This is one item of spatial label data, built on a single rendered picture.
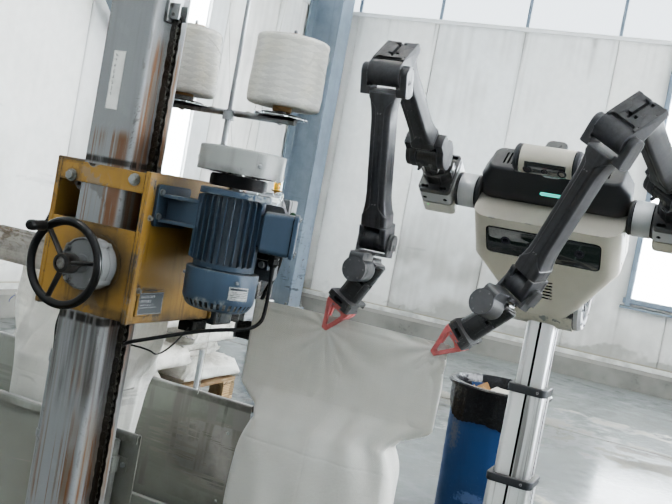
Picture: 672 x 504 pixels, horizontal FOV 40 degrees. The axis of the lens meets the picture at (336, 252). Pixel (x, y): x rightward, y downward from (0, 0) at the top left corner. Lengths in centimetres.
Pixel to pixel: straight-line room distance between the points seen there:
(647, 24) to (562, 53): 90
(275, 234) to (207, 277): 16
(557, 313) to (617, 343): 755
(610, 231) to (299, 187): 870
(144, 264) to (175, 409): 93
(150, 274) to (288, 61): 53
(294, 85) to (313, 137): 890
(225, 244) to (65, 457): 56
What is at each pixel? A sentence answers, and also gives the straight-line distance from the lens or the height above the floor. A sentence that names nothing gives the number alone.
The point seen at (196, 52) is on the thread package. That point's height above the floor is 162.
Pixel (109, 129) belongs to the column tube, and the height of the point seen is 141.
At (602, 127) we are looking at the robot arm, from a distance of 188.
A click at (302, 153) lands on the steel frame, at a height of 184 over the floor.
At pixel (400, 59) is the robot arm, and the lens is 204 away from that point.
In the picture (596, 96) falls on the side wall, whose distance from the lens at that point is 1027.
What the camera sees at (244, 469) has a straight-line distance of 225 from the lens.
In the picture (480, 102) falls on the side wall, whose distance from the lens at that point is 1052.
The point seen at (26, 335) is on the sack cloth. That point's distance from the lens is 260.
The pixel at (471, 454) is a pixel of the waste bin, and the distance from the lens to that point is 430.
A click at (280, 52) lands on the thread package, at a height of 164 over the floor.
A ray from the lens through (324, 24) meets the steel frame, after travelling 1111.
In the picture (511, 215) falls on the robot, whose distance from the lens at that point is 240.
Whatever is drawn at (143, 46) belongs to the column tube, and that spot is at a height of 158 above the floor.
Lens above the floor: 135
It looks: 3 degrees down
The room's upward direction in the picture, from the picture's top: 10 degrees clockwise
